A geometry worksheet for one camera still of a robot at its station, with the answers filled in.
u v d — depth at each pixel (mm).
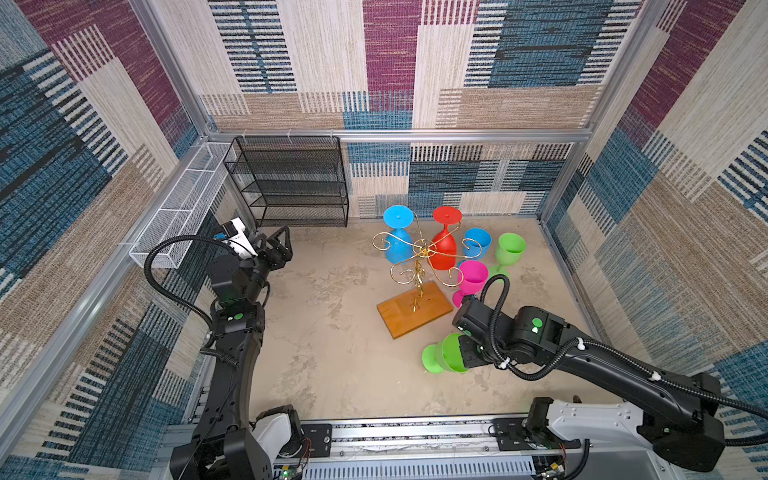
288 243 698
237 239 625
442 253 701
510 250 913
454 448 728
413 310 957
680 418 397
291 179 1095
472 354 615
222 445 388
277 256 650
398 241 719
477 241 943
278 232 683
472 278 902
